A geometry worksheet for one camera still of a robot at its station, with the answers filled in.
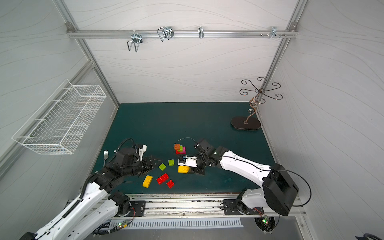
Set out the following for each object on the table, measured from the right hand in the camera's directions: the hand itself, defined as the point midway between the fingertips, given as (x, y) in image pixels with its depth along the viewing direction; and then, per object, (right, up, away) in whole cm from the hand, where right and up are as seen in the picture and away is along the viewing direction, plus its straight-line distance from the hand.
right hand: (189, 166), depth 80 cm
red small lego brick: (-10, -10, 0) cm, 14 cm away
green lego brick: (-16, -2, +5) cm, 16 cm away
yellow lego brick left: (-23, -8, +1) cm, 24 cm away
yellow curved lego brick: (-3, 0, -4) cm, 5 cm away
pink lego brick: (-4, +6, +11) cm, 13 cm away
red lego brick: (-7, +4, +13) cm, 15 cm away
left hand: (-14, +2, -6) cm, 15 cm away
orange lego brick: (-8, +9, +9) cm, 14 cm away
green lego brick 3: (-5, +8, +9) cm, 13 cm away
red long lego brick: (-15, -8, +2) cm, 17 cm away
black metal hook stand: (+43, +22, +27) cm, 55 cm away
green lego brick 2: (-11, -1, +9) cm, 14 cm away
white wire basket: (-60, +22, -12) cm, 65 cm away
